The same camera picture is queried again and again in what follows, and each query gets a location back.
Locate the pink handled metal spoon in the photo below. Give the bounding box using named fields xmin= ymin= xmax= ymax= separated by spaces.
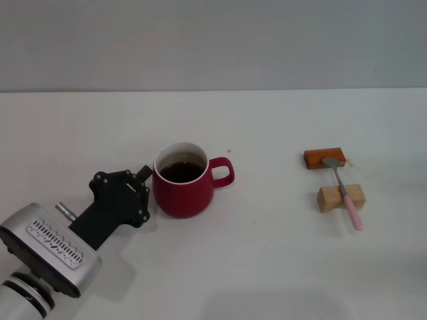
xmin=321 ymin=157 xmax=364 ymax=231

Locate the light wooden notched block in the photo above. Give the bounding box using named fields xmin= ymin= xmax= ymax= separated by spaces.
xmin=316 ymin=183 xmax=367 ymax=214

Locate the dark orange wooden block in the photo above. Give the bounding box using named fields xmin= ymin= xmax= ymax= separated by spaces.
xmin=303 ymin=147 xmax=347 ymax=171

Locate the red ceramic coffee cup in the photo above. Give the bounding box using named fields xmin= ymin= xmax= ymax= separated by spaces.
xmin=151 ymin=142 xmax=236 ymax=219

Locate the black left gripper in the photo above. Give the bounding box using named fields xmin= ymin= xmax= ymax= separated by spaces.
xmin=68 ymin=165 xmax=153 ymax=251

